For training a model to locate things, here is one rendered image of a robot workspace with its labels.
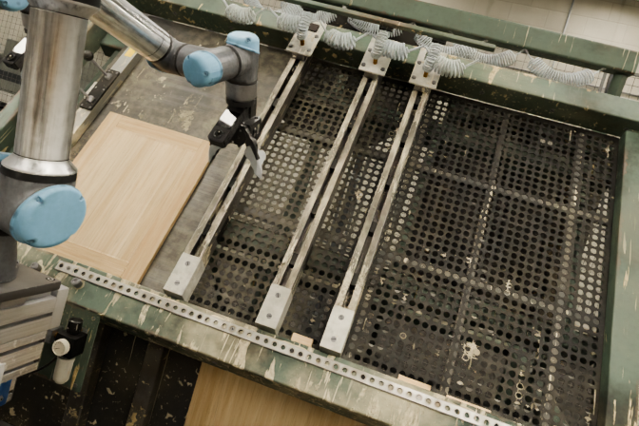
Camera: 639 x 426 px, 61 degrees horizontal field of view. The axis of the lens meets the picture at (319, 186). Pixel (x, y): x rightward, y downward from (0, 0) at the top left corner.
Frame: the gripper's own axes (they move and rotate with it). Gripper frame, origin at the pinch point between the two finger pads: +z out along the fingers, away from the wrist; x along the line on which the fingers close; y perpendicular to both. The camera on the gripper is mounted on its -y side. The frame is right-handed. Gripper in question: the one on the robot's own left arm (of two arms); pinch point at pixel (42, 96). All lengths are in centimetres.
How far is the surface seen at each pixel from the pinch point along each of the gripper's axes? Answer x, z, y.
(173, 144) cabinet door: -23.0, 21.8, 31.3
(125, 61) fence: 14, 5, 52
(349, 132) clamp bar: -78, 12, 59
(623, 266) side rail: -172, 25, 49
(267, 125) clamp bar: -52, 12, 46
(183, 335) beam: -64, 48, -20
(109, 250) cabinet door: -27, 42, -7
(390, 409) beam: -123, 51, -13
